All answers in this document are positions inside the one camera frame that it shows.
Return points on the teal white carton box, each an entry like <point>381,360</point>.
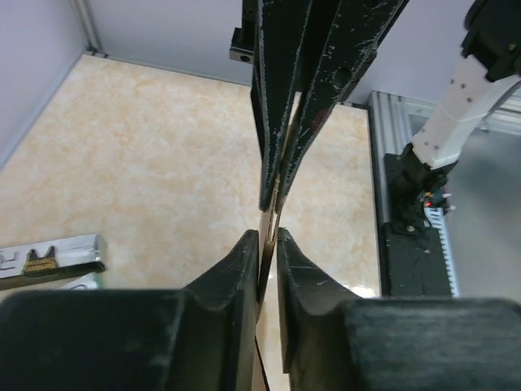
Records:
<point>90,281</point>

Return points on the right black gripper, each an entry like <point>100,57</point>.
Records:
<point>340,44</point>

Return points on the brown cardboard box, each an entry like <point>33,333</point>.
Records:
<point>268,244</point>

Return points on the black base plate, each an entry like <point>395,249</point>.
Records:
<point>416,247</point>

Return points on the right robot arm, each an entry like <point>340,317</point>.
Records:
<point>489,64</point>

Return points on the aluminium rail with cable duct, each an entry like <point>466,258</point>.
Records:
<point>481,232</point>

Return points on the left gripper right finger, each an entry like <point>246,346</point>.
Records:
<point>332,339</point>

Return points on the silver brown carton box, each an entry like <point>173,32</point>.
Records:
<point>42,262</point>

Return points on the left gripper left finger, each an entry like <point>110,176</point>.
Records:
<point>200,337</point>

